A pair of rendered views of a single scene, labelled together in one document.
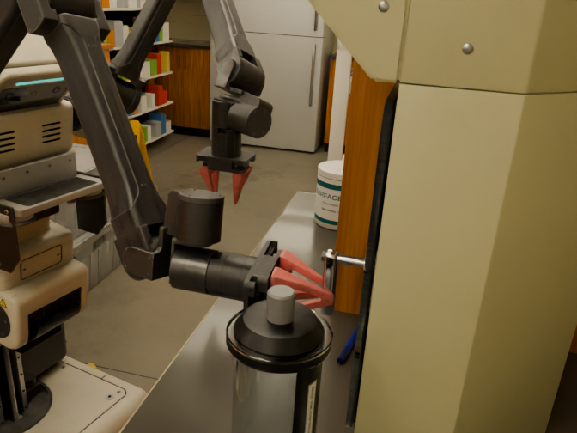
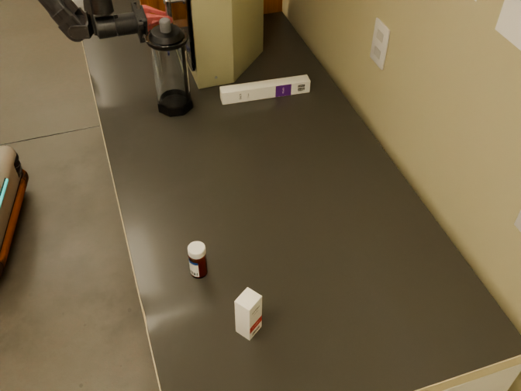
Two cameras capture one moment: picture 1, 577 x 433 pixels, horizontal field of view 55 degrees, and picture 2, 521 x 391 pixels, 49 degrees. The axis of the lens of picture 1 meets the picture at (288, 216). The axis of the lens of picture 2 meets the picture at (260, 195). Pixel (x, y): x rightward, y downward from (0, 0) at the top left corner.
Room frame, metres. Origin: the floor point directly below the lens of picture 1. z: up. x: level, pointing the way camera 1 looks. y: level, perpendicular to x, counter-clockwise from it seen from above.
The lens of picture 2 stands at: (-0.79, 0.49, 1.94)
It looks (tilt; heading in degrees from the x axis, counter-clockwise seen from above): 46 degrees down; 328
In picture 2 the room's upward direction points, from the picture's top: 1 degrees clockwise
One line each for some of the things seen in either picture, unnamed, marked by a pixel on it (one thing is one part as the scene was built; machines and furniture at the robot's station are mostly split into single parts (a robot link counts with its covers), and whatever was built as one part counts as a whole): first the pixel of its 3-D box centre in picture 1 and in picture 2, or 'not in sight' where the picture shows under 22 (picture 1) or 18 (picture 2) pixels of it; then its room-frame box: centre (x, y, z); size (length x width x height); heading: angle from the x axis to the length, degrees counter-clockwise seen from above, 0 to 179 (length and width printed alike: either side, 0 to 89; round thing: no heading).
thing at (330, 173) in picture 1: (341, 194); not in sight; (1.34, -0.13, 1.02); 0.13 x 0.13 x 0.15
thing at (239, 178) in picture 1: (229, 179); not in sight; (1.04, 0.12, 1.14); 0.07 x 0.07 x 0.09; 77
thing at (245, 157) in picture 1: (226, 144); not in sight; (1.04, 0.13, 1.21); 0.10 x 0.07 x 0.07; 77
